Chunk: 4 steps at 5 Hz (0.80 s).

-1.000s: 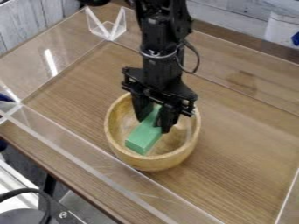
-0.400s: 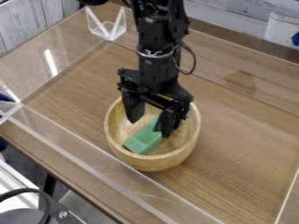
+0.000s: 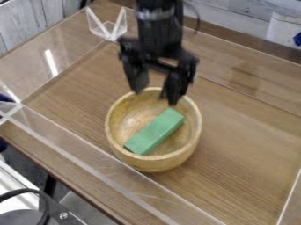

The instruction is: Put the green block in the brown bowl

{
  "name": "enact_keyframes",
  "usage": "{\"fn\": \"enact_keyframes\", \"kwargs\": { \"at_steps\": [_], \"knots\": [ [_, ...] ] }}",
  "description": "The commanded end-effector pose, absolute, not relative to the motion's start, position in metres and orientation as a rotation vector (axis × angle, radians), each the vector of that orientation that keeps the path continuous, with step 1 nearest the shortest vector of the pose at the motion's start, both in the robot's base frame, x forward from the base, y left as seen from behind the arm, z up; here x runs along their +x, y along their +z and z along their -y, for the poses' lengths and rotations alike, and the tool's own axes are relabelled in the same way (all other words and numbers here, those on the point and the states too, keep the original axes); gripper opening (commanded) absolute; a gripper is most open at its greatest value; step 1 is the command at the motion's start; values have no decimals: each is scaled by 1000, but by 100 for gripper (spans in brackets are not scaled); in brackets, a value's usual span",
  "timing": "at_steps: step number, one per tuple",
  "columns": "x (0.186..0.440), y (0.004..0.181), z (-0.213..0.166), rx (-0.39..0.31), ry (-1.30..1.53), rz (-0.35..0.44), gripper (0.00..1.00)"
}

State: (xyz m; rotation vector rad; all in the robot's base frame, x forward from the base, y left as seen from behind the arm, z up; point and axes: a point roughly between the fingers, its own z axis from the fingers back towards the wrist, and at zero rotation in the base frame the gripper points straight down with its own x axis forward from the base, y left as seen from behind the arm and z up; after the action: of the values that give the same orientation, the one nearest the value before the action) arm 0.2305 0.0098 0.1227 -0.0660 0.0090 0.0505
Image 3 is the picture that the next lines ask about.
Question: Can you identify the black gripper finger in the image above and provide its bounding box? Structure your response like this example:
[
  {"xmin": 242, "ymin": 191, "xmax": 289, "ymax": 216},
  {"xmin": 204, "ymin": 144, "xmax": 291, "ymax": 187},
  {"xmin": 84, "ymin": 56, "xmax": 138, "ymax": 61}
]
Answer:
[
  {"xmin": 161, "ymin": 69, "xmax": 190, "ymax": 105},
  {"xmin": 122, "ymin": 56, "xmax": 150, "ymax": 93}
]

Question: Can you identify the green rectangular block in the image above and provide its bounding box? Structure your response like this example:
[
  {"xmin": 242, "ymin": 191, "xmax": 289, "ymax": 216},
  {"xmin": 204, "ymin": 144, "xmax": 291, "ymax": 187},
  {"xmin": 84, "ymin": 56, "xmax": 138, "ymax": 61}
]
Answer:
[{"xmin": 123, "ymin": 107, "xmax": 185, "ymax": 156}]

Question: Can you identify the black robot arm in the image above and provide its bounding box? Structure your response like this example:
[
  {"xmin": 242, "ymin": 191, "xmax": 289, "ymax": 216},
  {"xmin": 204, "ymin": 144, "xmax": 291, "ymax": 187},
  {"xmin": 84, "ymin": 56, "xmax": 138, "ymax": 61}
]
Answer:
[{"xmin": 118, "ymin": 0, "xmax": 200, "ymax": 105}]

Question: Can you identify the black cable lower left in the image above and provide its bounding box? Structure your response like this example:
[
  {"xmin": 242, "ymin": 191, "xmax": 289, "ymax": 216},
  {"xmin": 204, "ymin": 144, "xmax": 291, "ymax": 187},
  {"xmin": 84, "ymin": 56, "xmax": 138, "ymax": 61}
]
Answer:
[{"xmin": 0, "ymin": 188, "xmax": 52, "ymax": 225}]

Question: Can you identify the brown wooden bowl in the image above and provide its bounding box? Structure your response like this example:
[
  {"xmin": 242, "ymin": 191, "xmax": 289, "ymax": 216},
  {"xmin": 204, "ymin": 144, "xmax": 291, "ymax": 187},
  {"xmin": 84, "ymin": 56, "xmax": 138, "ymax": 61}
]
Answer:
[{"xmin": 105, "ymin": 87, "xmax": 202, "ymax": 172}]

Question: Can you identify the white container in background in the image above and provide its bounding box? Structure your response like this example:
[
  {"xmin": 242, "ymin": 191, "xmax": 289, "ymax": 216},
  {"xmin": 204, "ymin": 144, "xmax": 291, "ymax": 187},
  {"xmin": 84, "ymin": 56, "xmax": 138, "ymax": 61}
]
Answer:
[{"xmin": 266, "ymin": 11, "xmax": 301, "ymax": 50}]

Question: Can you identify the black table leg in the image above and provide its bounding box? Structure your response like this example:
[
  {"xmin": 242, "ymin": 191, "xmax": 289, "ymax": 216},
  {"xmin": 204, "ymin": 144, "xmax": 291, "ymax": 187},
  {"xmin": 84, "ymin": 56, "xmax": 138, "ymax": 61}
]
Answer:
[{"xmin": 44, "ymin": 175, "xmax": 58, "ymax": 197}]

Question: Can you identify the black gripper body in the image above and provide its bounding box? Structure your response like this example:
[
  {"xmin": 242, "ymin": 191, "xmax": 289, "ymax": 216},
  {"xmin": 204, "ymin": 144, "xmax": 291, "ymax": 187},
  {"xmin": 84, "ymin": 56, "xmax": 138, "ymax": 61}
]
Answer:
[{"xmin": 117, "ymin": 14, "xmax": 200, "ymax": 84}]

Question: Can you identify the grey metal base plate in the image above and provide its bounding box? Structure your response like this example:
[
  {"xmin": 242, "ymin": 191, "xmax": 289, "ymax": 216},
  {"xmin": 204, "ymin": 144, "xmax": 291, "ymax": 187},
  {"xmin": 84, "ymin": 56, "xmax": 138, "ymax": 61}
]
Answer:
[{"xmin": 51, "ymin": 191, "xmax": 119, "ymax": 225}]

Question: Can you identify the clear acrylic tray enclosure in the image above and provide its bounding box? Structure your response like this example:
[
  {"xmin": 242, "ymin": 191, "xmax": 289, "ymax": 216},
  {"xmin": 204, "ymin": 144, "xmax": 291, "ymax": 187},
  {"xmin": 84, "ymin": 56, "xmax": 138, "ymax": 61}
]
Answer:
[{"xmin": 0, "ymin": 13, "xmax": 301, "ymax": 225}]

